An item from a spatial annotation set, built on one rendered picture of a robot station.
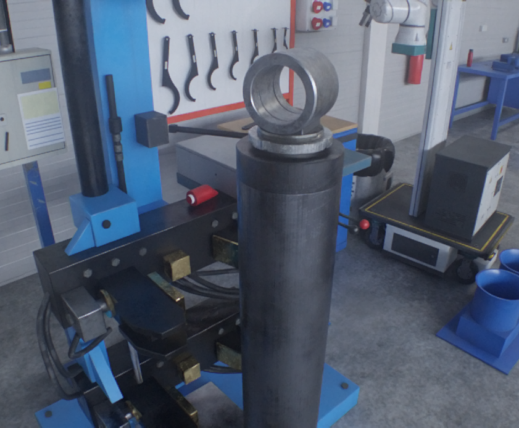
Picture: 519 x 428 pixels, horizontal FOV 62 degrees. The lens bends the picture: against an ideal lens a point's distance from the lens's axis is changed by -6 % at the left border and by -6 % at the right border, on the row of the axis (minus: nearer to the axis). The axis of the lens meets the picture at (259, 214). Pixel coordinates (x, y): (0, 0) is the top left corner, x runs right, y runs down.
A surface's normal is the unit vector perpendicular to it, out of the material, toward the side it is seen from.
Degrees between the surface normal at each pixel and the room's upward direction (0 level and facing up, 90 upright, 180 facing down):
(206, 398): 0
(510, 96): 90
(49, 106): 90
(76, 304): 0
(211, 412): 0
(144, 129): 90
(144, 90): 90
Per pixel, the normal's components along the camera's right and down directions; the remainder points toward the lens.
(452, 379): 0.00, -0.89
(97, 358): 0.51, -0.31
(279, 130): -0.48, 0.40
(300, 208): 0.17, 0.45
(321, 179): 0.48, 0.40
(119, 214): 0.66, 0.34
